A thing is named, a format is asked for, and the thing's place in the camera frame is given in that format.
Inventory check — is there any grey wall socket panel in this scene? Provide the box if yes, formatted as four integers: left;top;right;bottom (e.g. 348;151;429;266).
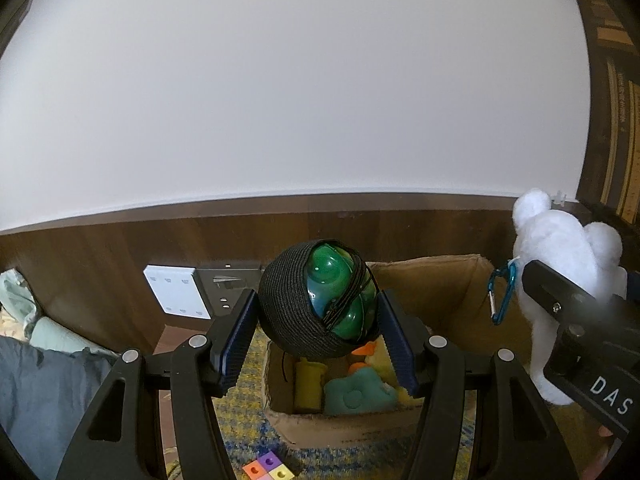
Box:
195;261;264;317

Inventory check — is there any person's right hand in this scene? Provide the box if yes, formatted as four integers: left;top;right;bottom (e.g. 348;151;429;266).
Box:
582;424;618;479

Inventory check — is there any multicolour cube toy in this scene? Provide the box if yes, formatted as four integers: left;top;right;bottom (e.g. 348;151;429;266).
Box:
243;451;294;480

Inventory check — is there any pale green pillow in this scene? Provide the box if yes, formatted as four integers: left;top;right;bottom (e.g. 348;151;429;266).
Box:
0;269;108;361

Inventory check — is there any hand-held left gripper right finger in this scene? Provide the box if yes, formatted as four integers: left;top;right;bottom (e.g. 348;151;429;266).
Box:
377;289;581;480

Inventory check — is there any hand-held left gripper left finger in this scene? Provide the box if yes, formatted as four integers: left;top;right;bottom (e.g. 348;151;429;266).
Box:
55;287;260;480

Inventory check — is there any white wall switch plate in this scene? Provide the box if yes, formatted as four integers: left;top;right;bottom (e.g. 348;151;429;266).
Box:
143;265;213;320

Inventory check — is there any framed wall poster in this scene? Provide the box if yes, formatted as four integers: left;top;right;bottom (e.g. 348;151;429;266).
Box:
560;0;640;226

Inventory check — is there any green ball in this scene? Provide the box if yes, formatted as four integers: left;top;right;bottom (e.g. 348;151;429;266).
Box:
258;240;381;360

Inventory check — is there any teal plush pillow toy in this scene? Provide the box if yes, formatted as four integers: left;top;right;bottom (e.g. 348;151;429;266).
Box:
322;366;398;417

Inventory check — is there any grey bed blanket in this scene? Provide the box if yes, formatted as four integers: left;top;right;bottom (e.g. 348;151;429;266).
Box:
0;335;122;467

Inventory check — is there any blue carabiner clip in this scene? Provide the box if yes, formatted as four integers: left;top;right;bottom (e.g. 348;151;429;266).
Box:
489;259;521;325

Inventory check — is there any yellow duck plush toy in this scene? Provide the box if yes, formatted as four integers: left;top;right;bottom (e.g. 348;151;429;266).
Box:
347;337;416;403

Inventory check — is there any white plush toy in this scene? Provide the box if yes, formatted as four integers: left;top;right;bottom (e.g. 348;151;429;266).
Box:
512;187;628;406

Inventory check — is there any brown cardboard box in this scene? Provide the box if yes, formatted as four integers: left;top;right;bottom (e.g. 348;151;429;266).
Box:
262;254;536;448

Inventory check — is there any yellow lidded cup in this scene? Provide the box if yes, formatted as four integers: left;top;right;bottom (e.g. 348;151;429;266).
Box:
295;357;329;412

